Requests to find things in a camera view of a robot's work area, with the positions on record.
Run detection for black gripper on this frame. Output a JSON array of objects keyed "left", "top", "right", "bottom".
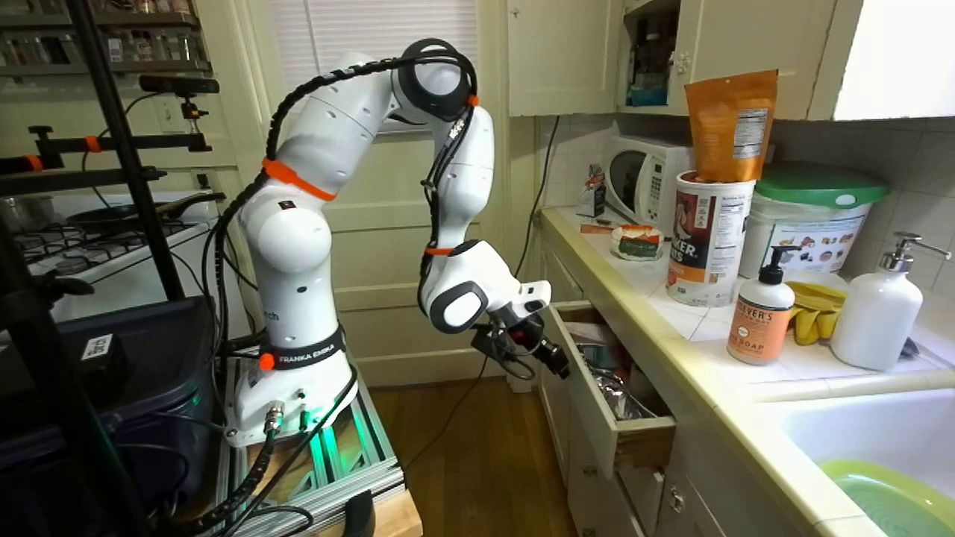
[{"left": 469, "top": 309, "right": 576, "bottom": 382}]

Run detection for white drawer with green knob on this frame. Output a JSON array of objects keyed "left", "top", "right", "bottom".
[{"left": 540, "top": 300, "right": 680, "bottom": 483}]

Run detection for white base cabinet door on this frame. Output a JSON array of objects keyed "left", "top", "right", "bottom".
[{"left": 649, "top": 414, "right": 828, "bottom": 537}]

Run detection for crumpled shiny plastic bag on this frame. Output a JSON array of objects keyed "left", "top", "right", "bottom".
[{"left": 589, "top": 362, "right": 649, "bottom": 420}]

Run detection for cardboard oatmeal canister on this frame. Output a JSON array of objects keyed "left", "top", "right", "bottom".
[{"left": 664, "top": 171, "right": 758, "bottom": 312}]

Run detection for white microwave oven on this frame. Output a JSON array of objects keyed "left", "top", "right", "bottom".
[{"left": 603, "top": 134, "right": 694, "bottom": 232}]

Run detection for soap bottle with orange label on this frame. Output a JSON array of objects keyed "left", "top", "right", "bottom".
[{"left": 724, "top": 244, "right": 798, "bottom": 368}]

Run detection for wooden base board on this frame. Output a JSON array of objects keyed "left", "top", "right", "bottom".
[{"left": 316, "top": 482, "right": 427, "bottom": 537}]

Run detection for teal bowl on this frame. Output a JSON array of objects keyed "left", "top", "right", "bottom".
[{"left": 627, "top": 80, "right": 672, "bottom": 112}]

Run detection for yellow rubber gloves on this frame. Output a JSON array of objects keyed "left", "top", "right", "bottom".
[{"left": 788, "top": 280, "right": 848, "bottom": 349}]

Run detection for orange snack bag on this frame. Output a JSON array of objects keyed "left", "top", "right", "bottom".
[{"left": 682, "top": 70, "right": 780, "bottom": 189}]

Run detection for white bucket with green lid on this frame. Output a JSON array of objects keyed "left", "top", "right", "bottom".
[{"left": 739, "top": 162, "right": 892, "bottom": 280}]

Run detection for white pump soap dispenser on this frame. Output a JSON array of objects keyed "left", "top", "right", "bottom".
[{"left": 828, "top": 231, "right": 955, "bottom": 373}]

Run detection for white kitchen sink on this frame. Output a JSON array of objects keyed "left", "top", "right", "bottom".
[{"left": 763, "top": 386, "right": 955, "bottom": 537}]

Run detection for white window blind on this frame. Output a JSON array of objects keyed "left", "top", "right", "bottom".
[{"left": 258, "top": 0, "right": 482, "bottom": 137}]

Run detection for green plastic basin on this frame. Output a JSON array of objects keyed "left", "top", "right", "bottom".
[{"left": 816, "top": 458, "right": 955, "bottom": 537}]

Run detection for black storage case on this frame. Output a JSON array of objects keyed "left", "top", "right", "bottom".
[{"left": 0, "top": 297, "right": 227, "bottom": 501}]

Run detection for gas stove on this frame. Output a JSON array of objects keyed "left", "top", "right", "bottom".
[{"left": 0, "top": 191, "right": 227, "bottom": 323}]

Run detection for black stand pole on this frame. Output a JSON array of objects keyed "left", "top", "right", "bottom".
[{"left": 0, "top": 218, "right": 152, "bottom": 537}]

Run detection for spice jar shelf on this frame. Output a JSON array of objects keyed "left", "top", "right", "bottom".
[{"left": 0, "top": 0, "right": 218, "bottom": 79}]

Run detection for black microwave power cord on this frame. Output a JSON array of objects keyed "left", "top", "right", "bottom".
[{"left": 510, "top": 113, "right": 564, "bottom": 280}]

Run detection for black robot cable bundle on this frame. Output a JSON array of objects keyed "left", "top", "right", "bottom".
[{"left": 195, "top": 39, "right": 482, "bottom": 382}]

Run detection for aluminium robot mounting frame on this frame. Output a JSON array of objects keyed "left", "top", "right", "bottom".
[{"left": 210, "top": 368, "right": 412, "bottom": 537}]

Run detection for white wall cabinet door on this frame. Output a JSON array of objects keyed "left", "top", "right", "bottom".
[
  {"left": 503, "top": 0, "right": 627, "bottom": 121},
  {"left": 682, "top": 0, "right": 840, "bottom": 122}
]

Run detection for white wall cabinet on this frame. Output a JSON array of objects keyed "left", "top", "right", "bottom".
[{"left": 503, "top": 0, "right": 955, "bottom": 127}]

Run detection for black camera tripod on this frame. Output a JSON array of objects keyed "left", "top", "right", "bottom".
[{"left": 0, "top": 0, "right": 219, "bottom": 309}]

